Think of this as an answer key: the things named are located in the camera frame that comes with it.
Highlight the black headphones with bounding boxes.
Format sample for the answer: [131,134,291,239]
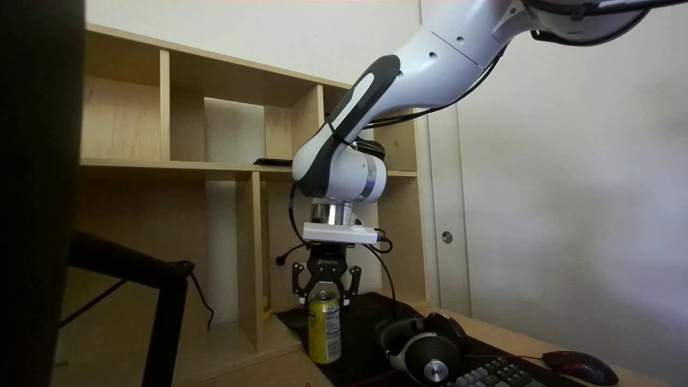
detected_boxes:
[378,312,470,387]

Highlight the black case on shelf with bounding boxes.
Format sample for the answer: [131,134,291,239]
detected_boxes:
[355,138,386,162]

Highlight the black red computer mouse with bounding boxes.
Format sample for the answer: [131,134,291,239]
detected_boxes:
[543,351,620,387]

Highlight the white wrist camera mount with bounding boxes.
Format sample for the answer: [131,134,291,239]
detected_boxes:
[303,222,378,244]

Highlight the black monitor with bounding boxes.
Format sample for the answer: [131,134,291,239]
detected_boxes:
[0,0,87,387]

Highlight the wooden shelf unit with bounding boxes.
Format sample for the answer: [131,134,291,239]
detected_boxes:
[52,24,428,387]

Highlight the black keyboard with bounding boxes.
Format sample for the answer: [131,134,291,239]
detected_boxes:
[452,356,544,387]

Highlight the black desk mat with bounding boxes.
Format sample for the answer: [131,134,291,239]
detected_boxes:
[277,293,582,387]

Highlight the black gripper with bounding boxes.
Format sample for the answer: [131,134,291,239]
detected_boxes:
[291,242,361,307]

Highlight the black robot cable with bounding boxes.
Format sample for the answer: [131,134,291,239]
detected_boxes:
[286,41,512,250]

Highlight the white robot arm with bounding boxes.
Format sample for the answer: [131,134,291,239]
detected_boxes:
[293,0,687,293]

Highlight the flat black item on shelf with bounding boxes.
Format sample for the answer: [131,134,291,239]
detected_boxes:
[255,156,293,167]

